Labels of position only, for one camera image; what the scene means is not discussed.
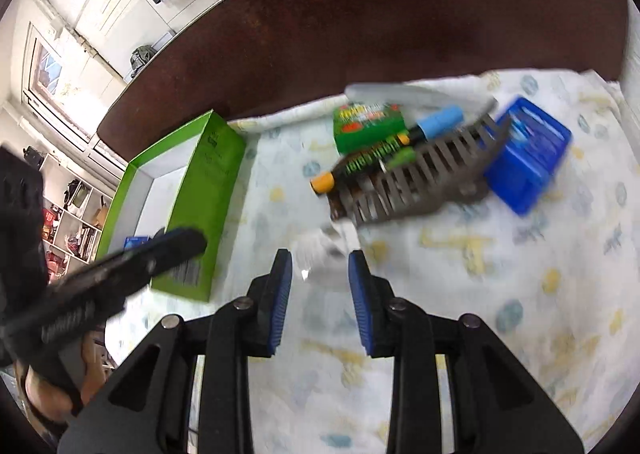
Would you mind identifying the white framed glass door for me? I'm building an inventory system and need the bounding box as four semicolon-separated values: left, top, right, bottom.
22;24;101;145

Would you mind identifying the white shelf unit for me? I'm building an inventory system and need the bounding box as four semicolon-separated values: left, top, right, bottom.
42;154;116;265

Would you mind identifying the grey hair claw clip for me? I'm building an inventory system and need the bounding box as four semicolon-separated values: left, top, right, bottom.
327;101;513;227

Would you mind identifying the small green box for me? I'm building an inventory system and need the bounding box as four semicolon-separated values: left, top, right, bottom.
333;102;408;155

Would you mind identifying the dark marker with orange cap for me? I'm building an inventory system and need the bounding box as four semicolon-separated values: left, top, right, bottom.
310;131;421;195

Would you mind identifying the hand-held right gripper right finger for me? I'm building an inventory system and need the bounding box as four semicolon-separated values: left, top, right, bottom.
348;250;586;454

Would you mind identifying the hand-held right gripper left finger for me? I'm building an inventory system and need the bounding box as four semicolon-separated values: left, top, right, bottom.
57;249;293;454

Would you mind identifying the person's left hand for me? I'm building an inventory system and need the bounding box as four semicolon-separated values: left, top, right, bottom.
15;334;108;435

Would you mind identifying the printed blanket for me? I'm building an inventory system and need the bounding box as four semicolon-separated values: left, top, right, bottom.
102;68;628;454

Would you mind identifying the white plastic packet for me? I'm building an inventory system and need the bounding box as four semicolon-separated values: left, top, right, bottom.
345;82;496;112

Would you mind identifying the green cardboard box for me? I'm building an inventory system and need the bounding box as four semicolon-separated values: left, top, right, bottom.
95;108;247;303

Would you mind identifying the blue plastic box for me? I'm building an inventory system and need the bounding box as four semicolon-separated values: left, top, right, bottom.
482;96;573;217

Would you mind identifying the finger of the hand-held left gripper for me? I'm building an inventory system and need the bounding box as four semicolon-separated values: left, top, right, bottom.
47;229;208;302

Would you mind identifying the small white bottle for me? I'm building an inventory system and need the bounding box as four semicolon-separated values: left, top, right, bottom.
292;224;358;285

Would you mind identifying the black marker with pale cap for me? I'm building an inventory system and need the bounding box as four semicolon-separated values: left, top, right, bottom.
377;105;464;172

